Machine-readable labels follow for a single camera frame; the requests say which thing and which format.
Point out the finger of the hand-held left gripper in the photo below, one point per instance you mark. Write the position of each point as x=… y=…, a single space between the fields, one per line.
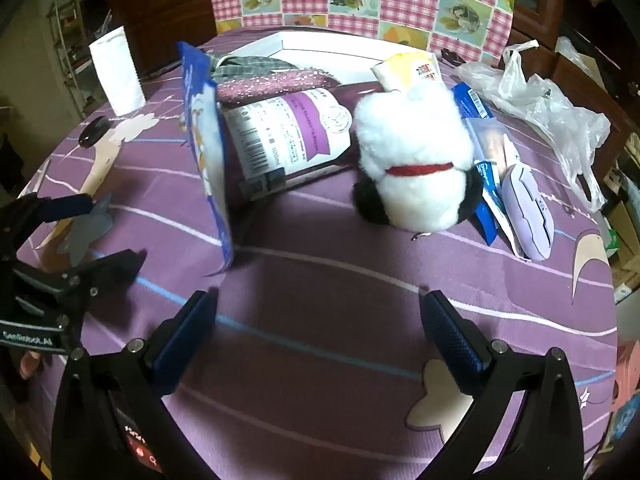
x=70 y=207
x=107 y=270

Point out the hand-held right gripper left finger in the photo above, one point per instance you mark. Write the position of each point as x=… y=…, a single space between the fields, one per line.
x=192 y=325

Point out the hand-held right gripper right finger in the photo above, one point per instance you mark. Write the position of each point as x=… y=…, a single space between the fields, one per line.
x=450 y=340

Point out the blue and white snack packet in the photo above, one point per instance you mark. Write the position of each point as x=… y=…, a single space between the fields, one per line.
x=205 y=150

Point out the white and black plush toy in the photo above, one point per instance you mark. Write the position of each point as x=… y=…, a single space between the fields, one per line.
x=415 y=160

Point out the blue cotton pad pack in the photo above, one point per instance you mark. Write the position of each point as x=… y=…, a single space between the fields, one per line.
x=487 y=135

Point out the purple label white bottle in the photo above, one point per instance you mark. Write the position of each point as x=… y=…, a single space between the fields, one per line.
x=290 y=130

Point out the grey plaid cloth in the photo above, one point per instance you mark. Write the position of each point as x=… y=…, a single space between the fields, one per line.
x=250 y=66

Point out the glittery pink pouch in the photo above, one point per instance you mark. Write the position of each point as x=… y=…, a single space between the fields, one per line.
x=275 y=85

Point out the yellow and white packet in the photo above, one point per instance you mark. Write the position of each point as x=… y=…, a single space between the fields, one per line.
x=407 y=72

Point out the white shallow box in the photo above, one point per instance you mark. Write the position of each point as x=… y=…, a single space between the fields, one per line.
x=320 y=55

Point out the person's left hand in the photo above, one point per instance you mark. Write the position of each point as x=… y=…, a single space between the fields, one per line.
x=30 y=365

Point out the black remote control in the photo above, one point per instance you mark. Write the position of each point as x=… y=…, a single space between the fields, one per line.
x=94 y=132

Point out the purple striped tablecloth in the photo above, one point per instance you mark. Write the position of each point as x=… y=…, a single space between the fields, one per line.
x=330 y=310

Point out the white paper roll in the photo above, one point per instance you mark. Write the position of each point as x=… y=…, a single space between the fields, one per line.
x=116 y=72

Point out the glass door wooden cabinet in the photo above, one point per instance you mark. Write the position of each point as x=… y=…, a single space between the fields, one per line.
x=160 y=5

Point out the clear plastic bag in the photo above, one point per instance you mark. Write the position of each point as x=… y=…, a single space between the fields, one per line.
x=545 y=105

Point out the brown wooden cabinet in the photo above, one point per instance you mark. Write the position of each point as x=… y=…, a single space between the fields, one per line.
x=540 y=5

